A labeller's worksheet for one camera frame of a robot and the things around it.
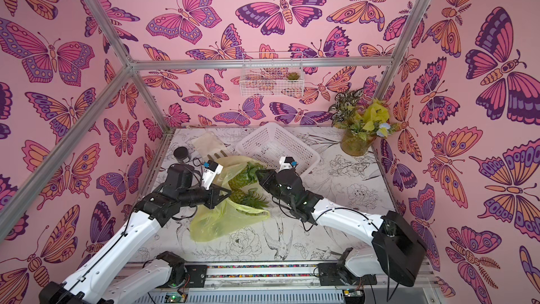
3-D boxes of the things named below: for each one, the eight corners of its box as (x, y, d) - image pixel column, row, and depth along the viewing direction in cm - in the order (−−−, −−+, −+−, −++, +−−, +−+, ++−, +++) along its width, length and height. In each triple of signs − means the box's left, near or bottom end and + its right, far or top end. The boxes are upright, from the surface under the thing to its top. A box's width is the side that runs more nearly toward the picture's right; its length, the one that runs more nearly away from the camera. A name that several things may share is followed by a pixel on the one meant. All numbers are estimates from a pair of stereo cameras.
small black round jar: (175, 164, 107) (171, 157, 103) (179, 153, 112) (175, 146, 108) (187, 164, 107) (184, 157, 103) (191, 153, 112) (187, 146, 107)
